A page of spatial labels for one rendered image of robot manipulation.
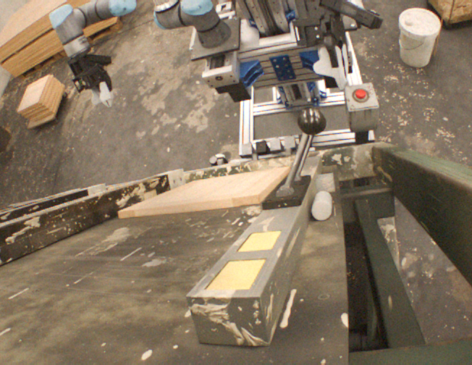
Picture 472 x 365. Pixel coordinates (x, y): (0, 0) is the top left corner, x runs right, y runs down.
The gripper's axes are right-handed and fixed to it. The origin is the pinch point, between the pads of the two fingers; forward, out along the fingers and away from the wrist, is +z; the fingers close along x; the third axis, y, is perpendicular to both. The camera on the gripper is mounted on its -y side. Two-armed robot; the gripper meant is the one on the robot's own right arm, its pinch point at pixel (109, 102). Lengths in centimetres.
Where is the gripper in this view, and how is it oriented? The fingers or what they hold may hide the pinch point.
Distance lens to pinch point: 105.9
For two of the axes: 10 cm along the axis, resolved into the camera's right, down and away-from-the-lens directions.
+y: -1.9, 6.7, -7.2
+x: 9.4, -0.9, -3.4
